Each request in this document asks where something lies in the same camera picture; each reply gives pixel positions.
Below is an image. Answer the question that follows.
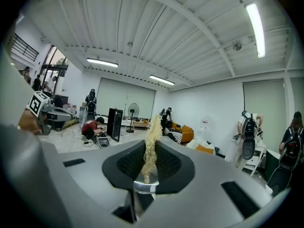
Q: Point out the dark green bin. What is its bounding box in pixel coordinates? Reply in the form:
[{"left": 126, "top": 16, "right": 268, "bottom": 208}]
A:
[{"left": 264, "top": 149, "right": 281, "bottom": 182}]

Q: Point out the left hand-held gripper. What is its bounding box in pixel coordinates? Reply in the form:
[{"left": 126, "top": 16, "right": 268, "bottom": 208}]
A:
[{"left": 26, "top": 91, "right": 75, "bottom": 135}]

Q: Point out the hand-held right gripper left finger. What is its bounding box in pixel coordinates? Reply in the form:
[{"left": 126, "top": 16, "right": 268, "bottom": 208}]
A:
[{"left": 102, "top": 140, "right": 146, "bottom": 190}]

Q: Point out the black white striped blanket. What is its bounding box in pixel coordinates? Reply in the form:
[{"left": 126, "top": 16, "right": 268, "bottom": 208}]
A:
[{"left": 163, "top": 127, "right": 184, "bottom": 143}]

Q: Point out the glass entrance door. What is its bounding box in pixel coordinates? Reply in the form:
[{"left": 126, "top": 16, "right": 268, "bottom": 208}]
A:
[{"left": 39, "top": 46, "right": 71, "bottom": 95}]

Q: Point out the black backpack red patch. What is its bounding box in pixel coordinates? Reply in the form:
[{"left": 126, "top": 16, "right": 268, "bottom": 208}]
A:
[{"left": 266, "top": 126, "right": 304, "bottom": 197}]

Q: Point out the black upright cabinet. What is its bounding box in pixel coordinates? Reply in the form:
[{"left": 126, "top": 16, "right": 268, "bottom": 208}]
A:
[{"left": 106, "top": 107, "right": 124, "bottom": 143}]

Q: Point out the white bean bag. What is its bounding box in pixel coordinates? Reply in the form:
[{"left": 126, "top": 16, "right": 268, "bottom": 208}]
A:
[{"left": 186, "top": 138, "right": 216, "bottom": 155}]

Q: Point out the wide grey roller blind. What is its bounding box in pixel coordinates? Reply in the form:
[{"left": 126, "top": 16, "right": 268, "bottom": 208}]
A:
[{"left": 95, "top": 77, "right": 156, "bottom": 120}]

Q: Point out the low wooden table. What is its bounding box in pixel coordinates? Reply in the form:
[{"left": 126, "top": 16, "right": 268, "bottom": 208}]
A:
[{"left": 132, "top": 120, "right": 151, "bottom": 130}]

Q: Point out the person's left forearm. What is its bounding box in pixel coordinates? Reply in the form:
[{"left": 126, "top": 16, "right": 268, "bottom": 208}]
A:
[{"left": 18, "top": 109, "right": 42, "bottom": 135}]

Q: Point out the black metal railing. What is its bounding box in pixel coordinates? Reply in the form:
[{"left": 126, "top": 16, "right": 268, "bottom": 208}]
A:
[{"left": 10, "top": 33, "right": 40, "bottom": 62}]

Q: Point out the narrow grey roller blind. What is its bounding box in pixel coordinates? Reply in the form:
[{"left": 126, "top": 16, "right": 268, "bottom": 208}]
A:
[{"left": 242, "top": 79, "right": 286, "bottom": 153}]

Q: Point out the long ceiling light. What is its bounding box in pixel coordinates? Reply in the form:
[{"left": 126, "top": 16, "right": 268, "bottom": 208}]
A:
[
  {"left": 149, "top": 74, "right": 176, "bottom": 86},
  {"left": 245, "top": 2, "right": 266, "bottom": 59},
  {"left": 86, "top": 57, "right": 119, "bottom": 68}
]

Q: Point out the white grey floor device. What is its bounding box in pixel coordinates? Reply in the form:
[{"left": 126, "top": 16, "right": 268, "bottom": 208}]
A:
[{"left": 97, "top": 136, "right": 111, "bottom": 149}]

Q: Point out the white side table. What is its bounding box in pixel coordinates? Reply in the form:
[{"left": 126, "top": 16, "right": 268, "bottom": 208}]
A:
[{"left": 230, "top": 138, "right": 267, "bottom": 176}]

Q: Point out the black standing fan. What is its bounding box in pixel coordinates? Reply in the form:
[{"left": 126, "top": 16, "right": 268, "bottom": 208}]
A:
[{"left": 125, "top": 102, "right": 140, "bottom": 133}]

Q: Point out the orange sofa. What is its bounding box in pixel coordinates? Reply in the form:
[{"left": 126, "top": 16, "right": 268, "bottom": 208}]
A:
[{"left": 171, "top": 122, "right": 195, "bottom": 143}]

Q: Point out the white water dispenser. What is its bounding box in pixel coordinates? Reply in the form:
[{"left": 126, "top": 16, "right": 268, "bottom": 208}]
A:
[{"left": 197, "top": 114, "right": 212, "bottom": 141}]

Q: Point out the beige fibrous scrubber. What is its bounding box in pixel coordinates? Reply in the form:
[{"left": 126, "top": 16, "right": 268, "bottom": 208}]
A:
[{"left": 142, "top": 114, "right": 163, "bottom": 184}]

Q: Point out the orange cushion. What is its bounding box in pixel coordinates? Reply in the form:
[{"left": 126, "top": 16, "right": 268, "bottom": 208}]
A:
[{"left": 195, "top": 144, "right": 215, "bottom": 155}]

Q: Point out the black backpack with shell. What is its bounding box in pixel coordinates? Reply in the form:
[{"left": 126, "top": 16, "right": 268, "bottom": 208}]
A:
[{"left": 241, "top": 114, "right": 259, "bottom": 161}]

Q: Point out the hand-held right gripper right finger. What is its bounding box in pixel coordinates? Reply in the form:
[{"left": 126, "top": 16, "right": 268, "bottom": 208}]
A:
[{"left": 155, "top": 141, "right": 196, "bottom": 195}]

